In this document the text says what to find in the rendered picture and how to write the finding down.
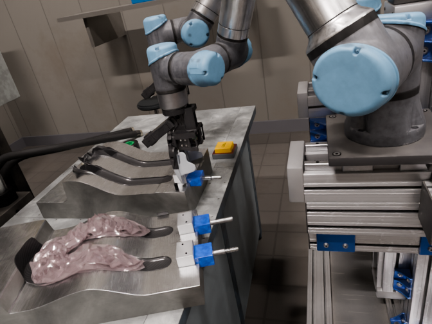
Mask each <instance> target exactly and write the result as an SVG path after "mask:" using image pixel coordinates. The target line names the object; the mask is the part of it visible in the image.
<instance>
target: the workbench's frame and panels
mask: <svg viewBox="0 0 432 324"><path fill-rule="evenodd" d="M255 114H256V108H255V110H254V112H253V115H252V117H251V121H250V123H249V126H248V128H247V132H246V135H245V137H244V141H243V143H242V146H241V148H240V152H239V154H238V158H237V160H236V163H235V166H234V169H233V171H232V174H231V177H230V180H229V183H228V186H227V189H226V192H225V194H224V197H223V200H222V203H221V206H220V208H219V212H218V214H217V218H216V219H221V218H225V217H232V219H233V221H232V222H225V223H221V224H215V225H213V229H212V231H211V234H210V237H209V240H208V243H209V242H211V243H212V246H213V250H217V249H227V248H232V247H234V248H235V247H238V251H237V252H236V251H235V252H231V253H230V252H229V253H226V254H223V255H217V256H214V259H215V265H209V266H205V267H203V275H204V297H205V304H204V305H198V306H194V307H187V308H184V311H183V314H182V316H181V320H180V322H179V324H245V316H246V309H247V305H248V298H249V290H250V287H251V279H252V275H253V268H254V264H255V257H256V253H257V246H258V241H259V240H260V239H261V238H262V227H261V222H260V214H259V209H258V199H257V191H256V186H255V177H254V171H253V163H252V157H251V149H250V144H249V132H250V130H251V126H252V124H253V120H254V118H255Z"/></svg>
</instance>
